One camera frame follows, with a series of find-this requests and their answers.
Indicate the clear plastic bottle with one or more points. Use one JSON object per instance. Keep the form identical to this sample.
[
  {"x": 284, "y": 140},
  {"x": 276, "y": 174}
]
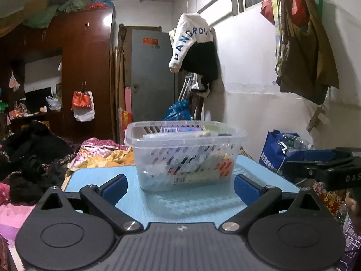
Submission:
[{"x": 296, "y": 142}]

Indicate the olive cloth bag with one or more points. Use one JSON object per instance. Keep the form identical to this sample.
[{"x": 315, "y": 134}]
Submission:
[{"x": 304, "y": 62}]

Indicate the pink and white plastic bag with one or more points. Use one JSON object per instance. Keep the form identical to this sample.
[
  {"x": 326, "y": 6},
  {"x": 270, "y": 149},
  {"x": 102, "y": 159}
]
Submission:
[{"x": 14, "y": 80}]

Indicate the orange plastic bag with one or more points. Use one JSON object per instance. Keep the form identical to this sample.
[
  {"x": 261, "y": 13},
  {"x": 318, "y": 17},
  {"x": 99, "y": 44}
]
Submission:
[{"x": 79, "y": 100}]

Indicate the white and orange medicine box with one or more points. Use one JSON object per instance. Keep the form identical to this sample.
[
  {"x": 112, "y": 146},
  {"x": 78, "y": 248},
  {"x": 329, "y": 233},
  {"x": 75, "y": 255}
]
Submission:
[{"x": 217, "y": 169}]

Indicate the black hanging garment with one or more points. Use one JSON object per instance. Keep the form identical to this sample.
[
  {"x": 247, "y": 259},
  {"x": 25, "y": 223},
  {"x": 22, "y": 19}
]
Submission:
[{"x": 203, "y": 59}]

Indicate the brown wooden wardrobe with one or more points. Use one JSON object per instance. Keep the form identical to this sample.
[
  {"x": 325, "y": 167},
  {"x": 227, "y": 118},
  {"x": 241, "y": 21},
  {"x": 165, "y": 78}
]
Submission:
[{"x": 84, "y": 62}]

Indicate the grey metal door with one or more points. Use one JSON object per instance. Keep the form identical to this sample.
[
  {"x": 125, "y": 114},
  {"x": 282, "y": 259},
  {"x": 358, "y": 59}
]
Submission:
[{"x": 152, "y": 76}]

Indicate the white charger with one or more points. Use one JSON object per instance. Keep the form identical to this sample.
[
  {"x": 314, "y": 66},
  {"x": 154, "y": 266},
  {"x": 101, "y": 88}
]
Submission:
[{"x": 282, "y": 146}]

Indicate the white lettered hoodie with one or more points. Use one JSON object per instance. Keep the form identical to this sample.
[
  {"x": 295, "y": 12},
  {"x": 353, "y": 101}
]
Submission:
[{"x": 194, "y": 25}]

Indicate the pile of dark clothes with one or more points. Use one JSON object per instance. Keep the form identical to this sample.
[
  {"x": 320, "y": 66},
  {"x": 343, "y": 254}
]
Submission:
[{"x": 31, "y": 158}]

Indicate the metal crutches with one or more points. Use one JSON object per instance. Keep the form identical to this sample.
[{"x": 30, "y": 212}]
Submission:
[{"x": 186, "y": 87}]

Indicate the pink board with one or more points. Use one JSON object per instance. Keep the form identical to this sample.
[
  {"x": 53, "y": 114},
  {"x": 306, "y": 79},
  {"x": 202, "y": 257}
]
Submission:
[{"x": 128, "y": 113}]

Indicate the blue plastic bag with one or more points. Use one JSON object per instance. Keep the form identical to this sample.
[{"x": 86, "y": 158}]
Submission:
[{"x": 177, "y": 110}]

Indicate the clear plastic basket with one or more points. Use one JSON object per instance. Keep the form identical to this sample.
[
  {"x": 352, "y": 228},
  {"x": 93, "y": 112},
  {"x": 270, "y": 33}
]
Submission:
[{"x": 180, "y": 161}]

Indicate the floral blanket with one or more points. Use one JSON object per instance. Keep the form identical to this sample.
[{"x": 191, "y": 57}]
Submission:
[{"x": 98, "y": 152}]

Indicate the pink blanket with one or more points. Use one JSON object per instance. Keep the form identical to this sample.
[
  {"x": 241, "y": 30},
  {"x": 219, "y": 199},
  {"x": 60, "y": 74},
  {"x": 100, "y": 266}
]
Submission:
[{"x": 14, "y": 220}]

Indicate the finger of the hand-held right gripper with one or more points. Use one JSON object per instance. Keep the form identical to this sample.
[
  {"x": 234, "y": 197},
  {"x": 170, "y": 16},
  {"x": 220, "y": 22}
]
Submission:
[
  {"x": 304, "y": 170},
  {"x": 313, "y": 155}
]

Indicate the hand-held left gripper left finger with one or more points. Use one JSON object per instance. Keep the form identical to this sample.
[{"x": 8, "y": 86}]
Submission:
[{"x": 115, "y": 189}]

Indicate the crumpled white plastic bag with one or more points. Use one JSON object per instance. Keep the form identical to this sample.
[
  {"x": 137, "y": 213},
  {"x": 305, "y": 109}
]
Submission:
[{"x": 53, "y": 103}]

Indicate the red hanging bag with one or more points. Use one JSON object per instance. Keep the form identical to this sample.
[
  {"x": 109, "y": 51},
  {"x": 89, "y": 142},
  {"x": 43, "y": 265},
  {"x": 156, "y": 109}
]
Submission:
[{"x": 297, "y": 8}]

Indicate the wooden wall bracket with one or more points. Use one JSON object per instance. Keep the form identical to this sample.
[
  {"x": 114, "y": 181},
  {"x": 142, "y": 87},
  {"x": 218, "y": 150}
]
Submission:
[{"x": 315, "y": 118}]

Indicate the printed purple carton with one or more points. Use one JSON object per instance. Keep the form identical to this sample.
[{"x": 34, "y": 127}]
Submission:
[{"x": 352, "y": 245}]

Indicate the green cloth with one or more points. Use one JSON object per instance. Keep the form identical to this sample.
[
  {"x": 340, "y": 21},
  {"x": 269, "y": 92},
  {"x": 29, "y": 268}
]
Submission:
[{"x": 45, "y": 15}]

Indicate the black monitor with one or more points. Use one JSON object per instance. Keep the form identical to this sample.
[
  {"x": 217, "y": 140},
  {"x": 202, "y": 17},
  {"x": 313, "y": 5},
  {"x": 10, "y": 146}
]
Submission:
[{"x": 38, "y": 100}]

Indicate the purple package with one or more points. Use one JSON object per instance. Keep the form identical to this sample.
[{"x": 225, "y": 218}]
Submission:
[{"x": 180, "y": 129}]

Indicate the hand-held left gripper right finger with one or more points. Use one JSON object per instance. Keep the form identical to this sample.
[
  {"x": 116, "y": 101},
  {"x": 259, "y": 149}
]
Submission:
[{"x": 247, "y": 189}]

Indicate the blue shopping bag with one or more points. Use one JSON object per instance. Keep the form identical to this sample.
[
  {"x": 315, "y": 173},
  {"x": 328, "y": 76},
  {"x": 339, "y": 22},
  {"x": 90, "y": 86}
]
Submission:
[{"x": 270, "y": 155}]

